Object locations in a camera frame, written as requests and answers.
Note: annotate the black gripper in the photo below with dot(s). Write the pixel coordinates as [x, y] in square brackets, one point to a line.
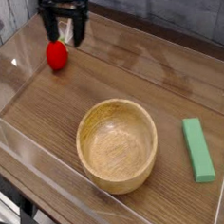
[76, 9]

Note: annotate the red strawberry toy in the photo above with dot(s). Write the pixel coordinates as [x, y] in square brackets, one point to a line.
[57, 55]

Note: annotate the wooden bowl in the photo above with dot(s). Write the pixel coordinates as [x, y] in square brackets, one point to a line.
[117, 144]

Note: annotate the green rectangular block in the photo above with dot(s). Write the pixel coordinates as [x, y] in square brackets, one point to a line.
[203, 168]

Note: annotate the clear acrylic tray enclosure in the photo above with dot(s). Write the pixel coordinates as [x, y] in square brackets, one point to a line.
[40, 111]

